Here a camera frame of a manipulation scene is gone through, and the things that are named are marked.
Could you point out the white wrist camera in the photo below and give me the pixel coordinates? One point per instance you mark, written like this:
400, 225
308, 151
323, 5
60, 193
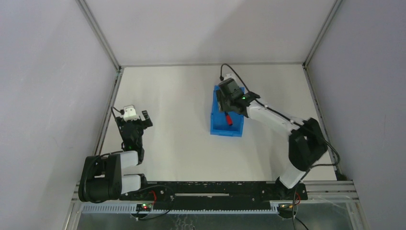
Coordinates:
230, 76
130, 113

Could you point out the controller board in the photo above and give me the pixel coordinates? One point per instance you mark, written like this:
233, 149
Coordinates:
144, 207
286, 207

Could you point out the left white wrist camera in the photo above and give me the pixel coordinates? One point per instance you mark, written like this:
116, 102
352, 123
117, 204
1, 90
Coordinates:
130, 113

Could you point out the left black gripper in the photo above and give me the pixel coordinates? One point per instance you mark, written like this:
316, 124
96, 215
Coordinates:
133, 123

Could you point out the left controller board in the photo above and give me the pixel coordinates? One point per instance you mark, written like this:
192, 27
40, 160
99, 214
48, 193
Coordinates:
144, 207

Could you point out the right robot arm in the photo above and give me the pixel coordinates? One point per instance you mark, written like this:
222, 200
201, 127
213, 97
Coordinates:
306, 144

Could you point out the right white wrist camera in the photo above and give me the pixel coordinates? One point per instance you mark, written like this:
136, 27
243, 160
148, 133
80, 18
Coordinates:
230, 76

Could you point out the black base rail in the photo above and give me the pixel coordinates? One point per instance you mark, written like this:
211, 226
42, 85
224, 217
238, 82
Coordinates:
216, 195

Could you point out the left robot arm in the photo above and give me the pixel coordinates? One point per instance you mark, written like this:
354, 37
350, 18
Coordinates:
102, 178

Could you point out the white slotted cable duct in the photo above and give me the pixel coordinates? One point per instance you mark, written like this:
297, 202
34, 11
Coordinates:
121, 208

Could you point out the red black screwdriver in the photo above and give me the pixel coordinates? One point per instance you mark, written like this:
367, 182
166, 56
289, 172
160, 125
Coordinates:
228, 119

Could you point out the blue plastic bin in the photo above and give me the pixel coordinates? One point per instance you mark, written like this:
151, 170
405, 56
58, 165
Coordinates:
218, 124

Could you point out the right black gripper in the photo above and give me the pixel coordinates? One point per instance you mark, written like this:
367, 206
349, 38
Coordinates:
224, 105

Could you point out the right controller board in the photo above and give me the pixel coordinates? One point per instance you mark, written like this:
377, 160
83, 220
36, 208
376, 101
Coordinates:
286, 207

